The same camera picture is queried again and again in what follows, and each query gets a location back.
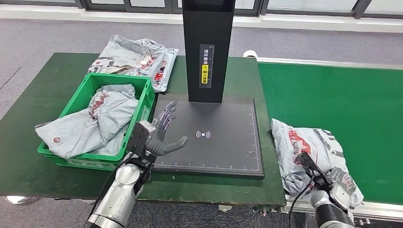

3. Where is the large grey red-striped parcel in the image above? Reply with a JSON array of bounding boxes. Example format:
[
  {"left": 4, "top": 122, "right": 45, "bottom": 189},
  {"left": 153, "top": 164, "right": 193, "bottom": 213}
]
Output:
[{"left": 270, "top": 118, "right": 365, "bottom": 209}]

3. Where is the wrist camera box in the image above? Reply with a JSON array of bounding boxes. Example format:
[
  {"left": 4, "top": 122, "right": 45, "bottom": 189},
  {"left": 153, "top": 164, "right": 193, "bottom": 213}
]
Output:
[
  {"left": 125, "top": 121, "right": 157, "bottom": 158},
  {"left": 295, "top": 152, "right": 331, "bottom": 190}
]

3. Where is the green plastic crate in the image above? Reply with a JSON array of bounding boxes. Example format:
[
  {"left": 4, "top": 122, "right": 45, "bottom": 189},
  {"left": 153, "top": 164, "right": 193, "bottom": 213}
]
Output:
[{"left": 37, "top": 73, "right": 156, "bottom": 172}]

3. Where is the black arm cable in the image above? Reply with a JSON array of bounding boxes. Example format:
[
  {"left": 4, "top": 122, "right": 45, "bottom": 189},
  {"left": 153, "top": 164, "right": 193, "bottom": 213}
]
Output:
[
  {"left": 288, "top": 174, "right": 316, "bottom": 228},
  {"left": 86, "top": 154, "right": 134, "bottom": 221}
]

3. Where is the green conveyor belt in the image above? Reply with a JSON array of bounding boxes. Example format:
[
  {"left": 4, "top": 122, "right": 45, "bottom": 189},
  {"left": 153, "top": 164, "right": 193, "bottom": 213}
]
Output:
[{"left": 257, "top": 62, "right": 403, "bottom": 206}]

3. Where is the white table foot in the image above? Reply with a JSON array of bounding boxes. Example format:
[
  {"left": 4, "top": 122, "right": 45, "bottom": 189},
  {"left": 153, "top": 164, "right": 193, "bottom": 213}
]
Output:
[{"left": 3, "top": 195, "right": 41, "bottom": 206}]

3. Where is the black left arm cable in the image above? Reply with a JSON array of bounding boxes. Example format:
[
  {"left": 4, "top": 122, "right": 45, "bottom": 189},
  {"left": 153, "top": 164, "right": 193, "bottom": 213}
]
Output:
[{"left": 86, "top": 154, "right": 134, "bottom": 221}]

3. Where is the flat white red-print mailer bag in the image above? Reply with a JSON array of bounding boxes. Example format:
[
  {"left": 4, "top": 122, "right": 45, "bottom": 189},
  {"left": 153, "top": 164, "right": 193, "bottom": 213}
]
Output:
[{"left": 152, "top": 47, "right": 180, "bottom": 93}]

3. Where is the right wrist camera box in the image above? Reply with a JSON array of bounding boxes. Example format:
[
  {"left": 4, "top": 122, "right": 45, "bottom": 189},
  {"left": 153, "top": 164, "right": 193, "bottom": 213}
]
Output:
[{"left": 295, "top": 152, "right": 331, "bottom": 190}]

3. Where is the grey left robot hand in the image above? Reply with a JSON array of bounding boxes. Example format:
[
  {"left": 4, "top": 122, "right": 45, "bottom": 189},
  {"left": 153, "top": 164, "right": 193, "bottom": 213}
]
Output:
[{"left": 145, "top": 100, "right": 190, "bottom": 157}]

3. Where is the aluminium conveyor frame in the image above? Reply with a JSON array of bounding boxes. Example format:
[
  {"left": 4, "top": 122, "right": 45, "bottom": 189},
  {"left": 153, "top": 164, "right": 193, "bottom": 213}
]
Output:
[{"left": 243, "top": 50, "right": 403, "bottom": 228}]

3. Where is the crumpled silver printed mailer bag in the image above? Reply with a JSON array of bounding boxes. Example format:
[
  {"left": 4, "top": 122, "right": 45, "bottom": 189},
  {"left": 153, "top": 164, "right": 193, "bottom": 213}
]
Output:
[{"left": 88, "top": 34, "right": 168, "bottom": 78}]

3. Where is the pale grey mailer parcel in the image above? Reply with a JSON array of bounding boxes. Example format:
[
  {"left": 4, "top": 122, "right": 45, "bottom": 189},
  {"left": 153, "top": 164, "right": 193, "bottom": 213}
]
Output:
[{"left": 91, "top": 84, "right": 137, "bottom": 157}]

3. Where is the black inbound scanner machine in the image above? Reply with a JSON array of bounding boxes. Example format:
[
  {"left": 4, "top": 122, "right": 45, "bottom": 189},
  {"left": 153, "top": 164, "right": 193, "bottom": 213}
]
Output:
[{"left": 150, "top": 0, "right": 266, "bottom": 180}]

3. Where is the grey red-print parcel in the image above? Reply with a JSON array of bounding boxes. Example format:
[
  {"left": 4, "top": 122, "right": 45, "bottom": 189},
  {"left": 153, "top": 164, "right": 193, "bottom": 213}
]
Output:
[{"left": 34, "top": 90, "right": 139, "bottom": 159}]

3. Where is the dark window frame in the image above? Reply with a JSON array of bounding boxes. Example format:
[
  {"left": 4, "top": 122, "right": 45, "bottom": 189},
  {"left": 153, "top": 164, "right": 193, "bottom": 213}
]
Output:
[{"left": 0, "top": 0, "right": 403, "bottom": 19}]

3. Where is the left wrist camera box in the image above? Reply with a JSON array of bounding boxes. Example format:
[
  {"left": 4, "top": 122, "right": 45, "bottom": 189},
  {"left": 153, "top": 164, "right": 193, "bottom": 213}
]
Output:
[{"left": 125, "top": 121, "right": 157, "bottom": 158}]

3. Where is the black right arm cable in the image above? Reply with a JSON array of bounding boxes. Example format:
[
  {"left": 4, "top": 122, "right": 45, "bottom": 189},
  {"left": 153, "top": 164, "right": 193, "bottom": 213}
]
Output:
[{"left": 288, "top": 174, "right": 316, "bottom": 228}]

